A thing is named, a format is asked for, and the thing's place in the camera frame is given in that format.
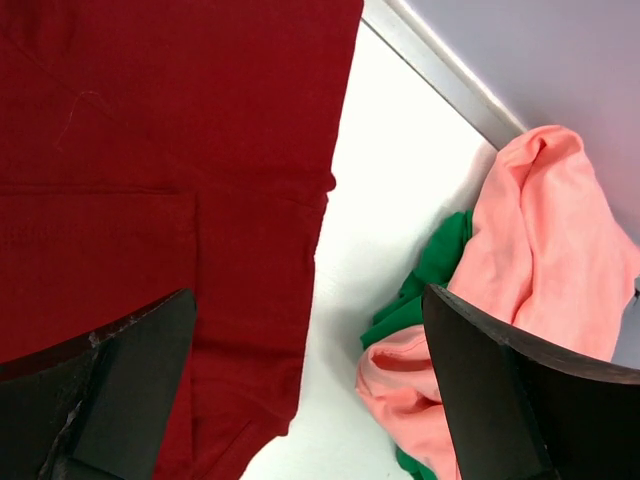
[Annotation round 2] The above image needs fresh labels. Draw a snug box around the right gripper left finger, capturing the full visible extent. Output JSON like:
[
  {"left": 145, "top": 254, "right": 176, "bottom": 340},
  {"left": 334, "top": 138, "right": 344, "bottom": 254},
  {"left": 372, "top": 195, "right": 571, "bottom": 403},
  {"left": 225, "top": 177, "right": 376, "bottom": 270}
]
[{"left": 1, "top": 289, "right": 197, "bottom": 479}]

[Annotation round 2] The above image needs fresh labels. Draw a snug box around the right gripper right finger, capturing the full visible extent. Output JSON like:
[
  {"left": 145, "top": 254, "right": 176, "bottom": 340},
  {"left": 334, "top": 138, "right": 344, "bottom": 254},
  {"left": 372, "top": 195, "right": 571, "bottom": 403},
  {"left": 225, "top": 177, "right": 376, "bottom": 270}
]
[{"left": 422, "top": 285, "right": 639, "bottom": 480}]

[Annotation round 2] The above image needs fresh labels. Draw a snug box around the red t shirt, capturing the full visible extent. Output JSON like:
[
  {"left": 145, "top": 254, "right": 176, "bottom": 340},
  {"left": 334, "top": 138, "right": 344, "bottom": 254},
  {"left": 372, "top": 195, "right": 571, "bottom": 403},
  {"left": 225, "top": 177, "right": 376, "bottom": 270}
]
[{"left": 1, "top": 1, "right": 363, "bottom": 479}]

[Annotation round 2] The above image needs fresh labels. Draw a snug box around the pink t shirt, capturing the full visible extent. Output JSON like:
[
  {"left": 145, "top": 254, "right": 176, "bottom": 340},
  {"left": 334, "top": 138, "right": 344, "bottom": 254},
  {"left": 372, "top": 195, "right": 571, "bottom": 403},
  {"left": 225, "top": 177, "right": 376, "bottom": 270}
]
[{"left": 354, "top": 124, "right": 640, "bottom": 480}]

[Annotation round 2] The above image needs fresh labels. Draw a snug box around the green t shirt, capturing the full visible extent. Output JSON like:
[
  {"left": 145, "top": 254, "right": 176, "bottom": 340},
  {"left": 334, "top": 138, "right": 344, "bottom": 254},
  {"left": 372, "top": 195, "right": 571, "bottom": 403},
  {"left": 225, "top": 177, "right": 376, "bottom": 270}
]
[{"left": 356, "top": 211, "right": 472, "bottom": 479}]

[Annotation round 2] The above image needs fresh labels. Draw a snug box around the aluminium rail back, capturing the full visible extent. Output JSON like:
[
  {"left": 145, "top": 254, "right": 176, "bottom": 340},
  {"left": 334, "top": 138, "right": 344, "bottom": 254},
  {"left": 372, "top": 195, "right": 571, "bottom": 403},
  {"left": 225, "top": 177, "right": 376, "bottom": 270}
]
[{"left": 362, "top": 0, "right": 527, "bottom": 149}]

